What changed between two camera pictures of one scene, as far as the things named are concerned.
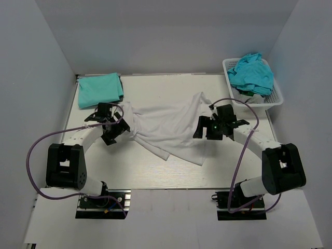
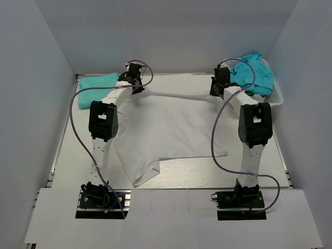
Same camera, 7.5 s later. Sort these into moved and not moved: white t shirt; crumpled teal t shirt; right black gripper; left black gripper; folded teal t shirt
Moved: left black gripper; white t shirt; right black gripper
Not moved: folded teal t shirt; crumpled teal t shirt
